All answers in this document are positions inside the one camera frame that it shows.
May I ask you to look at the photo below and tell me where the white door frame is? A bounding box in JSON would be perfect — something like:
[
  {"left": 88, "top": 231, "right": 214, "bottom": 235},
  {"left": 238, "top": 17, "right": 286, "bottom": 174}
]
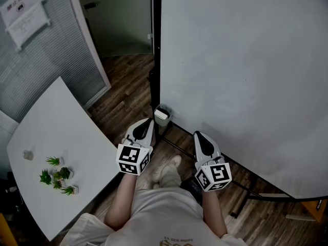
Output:
[{"left": 65, "top": 0, "right": 112, "bottom": 90}]

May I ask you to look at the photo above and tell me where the white eraser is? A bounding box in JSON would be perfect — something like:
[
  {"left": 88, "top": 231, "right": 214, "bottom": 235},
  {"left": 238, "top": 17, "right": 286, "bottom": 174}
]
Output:
[{"left": 155, "top": 108, "right": 169, "bottom": 120}]

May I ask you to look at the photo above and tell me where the black box on floor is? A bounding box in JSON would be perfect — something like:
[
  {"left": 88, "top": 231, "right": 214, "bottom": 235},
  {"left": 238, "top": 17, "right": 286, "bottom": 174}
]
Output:
[{"left": 180, "top": 176, "right": 203, "bottom": 202}]

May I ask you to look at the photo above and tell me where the person's right forearm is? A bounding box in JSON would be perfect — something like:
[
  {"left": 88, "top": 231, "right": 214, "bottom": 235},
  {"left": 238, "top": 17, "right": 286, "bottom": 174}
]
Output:
[{"left": 201, "top": 189, "right": 229, "bottom": 238}]

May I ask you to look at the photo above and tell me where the person's white t-shirt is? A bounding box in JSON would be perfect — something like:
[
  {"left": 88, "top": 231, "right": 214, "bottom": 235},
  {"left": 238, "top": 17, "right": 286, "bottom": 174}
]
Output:
[{"left": 59, "top": 187, "right": 248, "bottom": 246}]

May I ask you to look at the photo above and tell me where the person's left forearm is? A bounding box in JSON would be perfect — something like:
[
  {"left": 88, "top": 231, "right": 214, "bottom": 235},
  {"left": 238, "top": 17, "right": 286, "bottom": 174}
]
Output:
[{"left": 104, "top": 173, "right": 138, "bottom": 231}]

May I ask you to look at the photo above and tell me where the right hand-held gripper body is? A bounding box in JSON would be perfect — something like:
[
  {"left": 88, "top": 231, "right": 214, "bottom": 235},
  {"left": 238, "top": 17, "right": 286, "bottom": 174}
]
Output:
[{"left": 192, "top": 130, "right": 233, "bottom": 192}]

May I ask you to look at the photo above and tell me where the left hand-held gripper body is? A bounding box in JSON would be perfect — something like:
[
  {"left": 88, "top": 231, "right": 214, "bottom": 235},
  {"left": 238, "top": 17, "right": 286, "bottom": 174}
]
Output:
[{"left": 115, "top": 118, "right": 156, "bottom": 176}]

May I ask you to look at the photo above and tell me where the person's beige trouser leg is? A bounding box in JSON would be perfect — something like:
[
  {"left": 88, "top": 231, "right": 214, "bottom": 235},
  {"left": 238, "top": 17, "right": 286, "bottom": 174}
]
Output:
[{"left": 153, "top": 167, "right": 183, "bottom": 190}]

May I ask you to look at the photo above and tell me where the person's beige shoe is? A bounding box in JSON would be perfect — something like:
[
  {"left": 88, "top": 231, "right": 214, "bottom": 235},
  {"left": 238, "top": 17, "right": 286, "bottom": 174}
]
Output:
[{"left": 150, "top": 154, "right": 183, "bottom": 183}]

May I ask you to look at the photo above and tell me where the orange wooden cabinet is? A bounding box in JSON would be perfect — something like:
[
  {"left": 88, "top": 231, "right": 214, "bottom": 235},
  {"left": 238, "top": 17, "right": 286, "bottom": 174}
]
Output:
[{"left": 300, "top": 196, "right": 328, "bottom": 223}]

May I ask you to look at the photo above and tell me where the white wall document holder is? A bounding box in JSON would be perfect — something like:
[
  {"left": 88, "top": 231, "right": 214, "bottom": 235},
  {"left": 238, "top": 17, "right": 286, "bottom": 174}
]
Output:
[{"left": 0, "top": 0, "right": 51, "bottom": 52}]

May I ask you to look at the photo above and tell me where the grey whiteboard box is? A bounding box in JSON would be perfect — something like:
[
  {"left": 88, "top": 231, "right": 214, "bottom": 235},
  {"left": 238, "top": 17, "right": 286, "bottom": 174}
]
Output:
[{"left": 153, "top": 103, "right": 173, "bottom": 128}]

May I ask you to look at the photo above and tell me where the dark grey door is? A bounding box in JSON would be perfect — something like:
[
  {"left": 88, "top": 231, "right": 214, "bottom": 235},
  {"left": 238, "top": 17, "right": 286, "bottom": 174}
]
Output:
[{"left": 76, "top": 0, "right": 155, "bottom": 59}]

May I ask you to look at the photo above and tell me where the large whiteboard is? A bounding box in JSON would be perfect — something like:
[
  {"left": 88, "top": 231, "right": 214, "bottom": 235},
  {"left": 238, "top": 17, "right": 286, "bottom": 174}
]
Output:
[{"left": 158, "top": 0, "right": 328, "bottom": 202}]

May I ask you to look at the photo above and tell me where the black whiteboard stand frame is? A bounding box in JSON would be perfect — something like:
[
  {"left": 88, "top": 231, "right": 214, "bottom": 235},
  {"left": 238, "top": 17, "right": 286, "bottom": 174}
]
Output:
[{"left": 148, "top": 0, "right": 328, "bottom": 219}]

